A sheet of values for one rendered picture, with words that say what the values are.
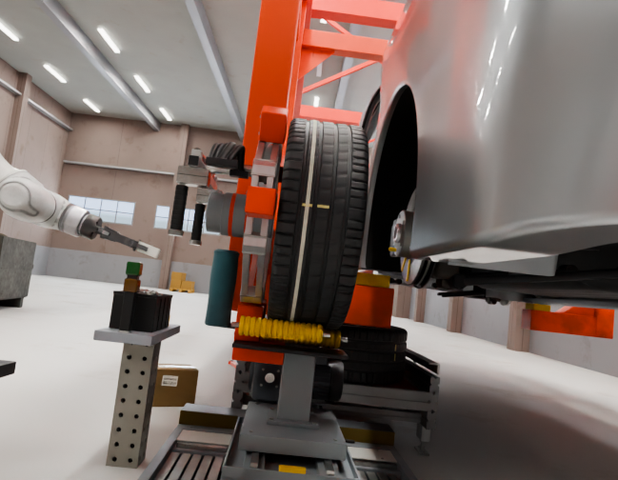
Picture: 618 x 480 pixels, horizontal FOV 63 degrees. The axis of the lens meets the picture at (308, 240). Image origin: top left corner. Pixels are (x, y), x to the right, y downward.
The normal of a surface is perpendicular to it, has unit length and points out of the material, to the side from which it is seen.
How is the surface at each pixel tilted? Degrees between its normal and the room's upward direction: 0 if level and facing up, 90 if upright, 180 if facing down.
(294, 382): 90
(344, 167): 68
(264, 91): 90
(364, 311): 90
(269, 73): 90
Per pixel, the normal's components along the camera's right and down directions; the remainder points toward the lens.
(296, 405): 0.05, -0.09
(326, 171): 0.09, -0.40
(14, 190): 0.23, 0.04
